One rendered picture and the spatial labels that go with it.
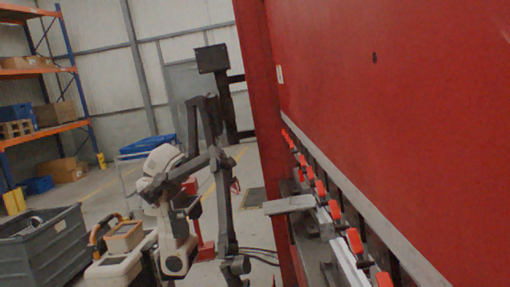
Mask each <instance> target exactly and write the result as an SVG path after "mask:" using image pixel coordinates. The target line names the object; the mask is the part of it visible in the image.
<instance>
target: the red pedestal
mask: <svg viewBox="0 0 510 287"><path fill-rule="evenodd" d="M187 177H188V179H189V180H188V181H187V182H186V183H182V189H183V188H184V187H185V188H186V192H187V194H188V195H190V194H197V193H198V179H197V176H194V177H189V176H187ZM182 189H181V190H182ZM193 223H194V232H195V234H197V235H198V250H199V253H198V256H197V258H196V260H195V261H194V263H193V264H195V263H199V262H204V261H213V260H215V259H216V253H215V248H216V245H215V241H214V240H213V241H205V242H204V241H203V240H202V234H201V230H200V226H199V222H198V218H196V219H193Z"/></svg>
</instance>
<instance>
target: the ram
mask: <svg viewBox="0 0 510 287"><path fill-rule="evenodd" d="M264 13H265V22H266V27H267V32H268V37H269V45H270V50H271V55H272V60H273V68H274V73H275V78H276V83H277V91H278V96H279V101H280V110H281V111H282V112H283V113H284V114H285V115H286V116H287V117H288V118H289V119H290V120H291V121H292V122H293V123H294V124H295V125H296V126H297V127H298V128H299V129H300V130H301V131H302V132H303V133H304V135H305V136H306V137H307V138H308V139H309V140H310V141H311V142H312V143H313V144H314V145H315V146H316V147H317V148H318V149H319V150H320V151H321V152H322V153H323V154H324V155H325V156H326V157H327V158H328V160H329V161H330V162H331V163H332V164H333V165H334V166H335V167H336V168H337V169H338V171H339V172H340V173H341V174H342V175H344V176H345V177H346V178H347V179H348V180H349V181H350V182H351V183H352V184H353V185H354V186H355V188H356V189H357V190H358V192H359V193H360V194H361V195H362V196H363V197H364V198H365V199H366V200H368V201H369V202H370V203H371V204H372V206H373V207H374V208H375V209H376V210H377V211H378V212H379V213H380V214H381V215H382V216H383V217H384V218H385V219H386V220H387V221H388V222H389V223H390V224H391V225H392V226H393V227H394V228H395V229H396V230H397V231H398V232H399V233H400V234H401V235H402V236H403V237H404V238H405V239H406V240H407V241H408V242H409V243H410V244H411V245H412V246H413V247H414V248H415V249H416V250H417V251H418V252H419V253H420V254H421V255H422V256H423V257H424V258H425V260H426V261H427V262H428V263H429V264H430V265H431V266H432V267H433V268H434V269H435V270H436V271H437V272H438V273H439V274H440V275H441V276H442V278H443V279H444V280H445V281H446V282H447V283H448V284H449V285H450V286H451V287H510V0H265V2H264ZM276 65H277V67H276ZM278 65H280V67H281V72H282V77H283V82H284V84H282V81H281V84H280V83H279V80H278V75H277V68H278ZM282 119H283V120H284V122H285V123H286V124H287V125H288V126H289V127H290V128H291V130H292V131H293V132H295V134H296V135H297V136H298V138H299V139H300V140H301V141H302V143H303V144H304V146H305V147H306V148H307V149H308V151H309V152H311V153H312V155H313V156H314V157H315V158H316V160H317V161H318V162H319V164H320V165H321V166H322V167H323V169H324V170H325V171H326V172H327V173H328V174H329V176H330V177H331V178H332V179H333V181H334V182H335V183H336V185H337V186H338V187H339V188H340V190H341V191H342V192H343V193H344V194H345V195H346V196H347V197H348V198H349V199H350V200H351V202H352V203H353V204H354V205H355V207H356V208H357V209H358V211H359V212H360V213H361V214H362V216H363V217H364V219H365V220H366V221H367V222H368V224H369V225H370V226H371V227H372V228H373V229H374V230H375V232H376V233H377V234H378V235H379V237H380V238H381V239H382V240H383V241H384V242H385V243H386V245H387V246H388V247H389V248H390V250H391V251H392V252H393V253H394V255H395V256H396V257H397V259H398V260H399V261H400V262H401V263H402V264H403V265H404V267H405V268H406V269H407V270H408V272H409V273H410V274H411V276H412V277H413V278H414V279H415V281H416V282H417V283H418V284H419V285H420V286H421V287H433V286H432V285H431V284H430V283H429V281H428V280H427V279H426V278H425V277H424V276H423V274H422V273H421V272H420V271H419V270H418V268H417V267H416V266H415V265H414V264H413V263H412V261H411V260H410V259H409V258H408V257H407V256H406V255H405V254H404V253H403V252H402V251H401V249H400V248H399V247H398V246H397V245H396V244H395V242H394V241H393V240H392V239H391V238H390V236H389V235H388V234H387V233H386V232H385V231H384V230H383V229H382V228H381V227H380V226H379V224H378V223H377V222H376V221H375V220H374V219H373V218H372V217H371V216H370V215H369V214H368V213H367V211H366V210H365V209H364V208H363V207H362V206H361V204H360V203H359V201H358V200H357V199H356V198H355V197H354V196H353V195H352V194H351V192H350V191H349V190H348V189H347V188H346V187H345V186H344V185H343V184H342V183H341V182H340V181H339V179H338V178H337V177H336V176H335V175H334V174H333V173H332V172H331V171H330V170H329V169H328V166H327V165H326V164H325V163H324V161H323V160H322V159H321V158H320V157H319V156H318V155H317V154H316V153H315V152H314V151H313V150H312V149H311V148H310V147H309V146H308V145H307V143H306V142H305V141H304V139H303V138H302V137H301V135H300V134H299V133H298V132H296V130H295V129H294V128H293V127H292V126H291V125H290V123H289V122H288V121H287V120H286V119H285V118H284V117H283V116H282Z"/></svg>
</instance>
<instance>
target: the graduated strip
mask: <svg viewBox="0 0 510 287"><path fill-rule="evenodd" d="M281 114H282V116H283V117H284V118H285V119H286V120H287V121H288V122H289V123H290V125H291V126H292V127H293V128H294V129H295V130H296V132H298V133H299V134H300V135H301V137H302V138H303V139H304V141H305V142H306V143H307V145H308V146H309V147H310V148H311V149H312V150H313V151H314V152H315V153H316V154H317V155H318V156H319V157H320V158H321V159H322V160H323V161H324V163H325V164H326V165H327V166H328V169H329V170H330V171H331V172H332V173H333V174H334V175H335V176H336V177H337V178H338V179H339V181H340V182H341V183H342V184H343V185H344V186H345V187H346V188H347V189H348V190H349V191H350V192H351V194H352V195H353V196H354V197H355V198H356V199H357V200H358V201H359V203H360V204H361V206H362V207H363V208H364V209H365V210H366V211H367V213H368V214H369V215H370V216H371V217H372V218H373V219H374V220H375V221H376V222H377V223H378V224H379V226H380V227H381V228H382V229H383V230H384V231H385V232H386V233H387V234H388V235H389V236H390V238H391V239H392V240H393V241H394V242H395V244H396V245H397V246H398V247H399V248H400V249H401V251H402V252H403V253H404V254H405V255H406V256H407V257H408V258H409V259H410V260H411V261H412V263H413V264H414V265H415V266H416V267H417V268H418V270H419V271H420V272H421V273H422V274H423V276H424V277H425V278H426V279H427V280H428V281H429V283H430V284H431V285H432V286H433V287H451V286H450V285H449V284H448V283H447V282H446V281H445V280H444V279H443V278H442V276H441V275H440V274H439V273H438V272H437V271H436V270H435V269H434V268H433V267H432V266H431V265H430V264H429V263H428V262H427V261H426V260H425V258H424V257H423V256H422V255H421V254H420V253H419V252H418V251H417V250H416V249H415V248H414V247H413V246H412V245H411V244H410V243H409V242H408V241H407V240H406V239H405V238H404V237H403V236H402V235H401V234H400V233H399V232H398V231H397V230H396V229H395V228H394V227H393V226H392V225H391V224H390V223H389V222H388V221H387V220H386V219H385V218H384V217H383V216H382V215H381V214H380V213H379V212H378V211H377V210H376V209H375V208H374V207H373V206H372V204H371V203H370V202H369V201H368V200H366V199H365V198H364V197H363V196H362V195H361V194H360V193H359V192H358V190H357V189H356V188H355V186H354V185H353V184H352V183H351V182H350V181H349V180H348V179H347V178H346V177H345V176H344V175H342V174H341V173H340V172H339V171H338V169H337V168H336V167H335V166H334V165H333V164H332V163H331V162H330V161H329V160H328V158H327V157H326V156H325V155H324V154H323V153H322V152H321V151H320V150H319V149H318V148H317V147H316V146H315V145H314V144H313V143H312V142H311V141H310V140H309V139H308V138H307V137H306V136H305V135H304V133H303V132H302V131H301V130H300V129H299V128H298V127H297V126H296V125H295V124H294V123H293V122H292V121H291V120H290V119H289V118H288V117H287V116H286V115H285V114H284V113H283V112H282V111H281Z"/></svg>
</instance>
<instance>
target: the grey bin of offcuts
mask: <svg viewBox="0 0 510 287"><path fill-rule="evenodd" d="M82 205H83V204H82V201H80V202H76V204H73V205H70V206H59V207H50V208H41V209H37V208H36V207H34V208H29V209H28V210H26V211H25V212H24V213H22V214H20V215H18V216H16V217H14V218H12V219H10V220H8V221H5V222H3V223H1V224H0V287H62V286H63V285H65V284H66V283H67V282H68V281H69V280H70V279H71V278H73V277H74V276H75V275H76V274H82V273H84V272H85V270H86V269H87V268H88V267H89V266H91V265H92V264H93V258H92V257H91V255H90V254H89V253H88V251H87V250H86V249H85V248H84V246H83V245H82V244H81V242H80V241H79V238H81V237H82V236H83V235H85V234H86V233H88V231H87V228H86V225H85V222H84V216H83V214H82V210H81V207H82Z"/></svg>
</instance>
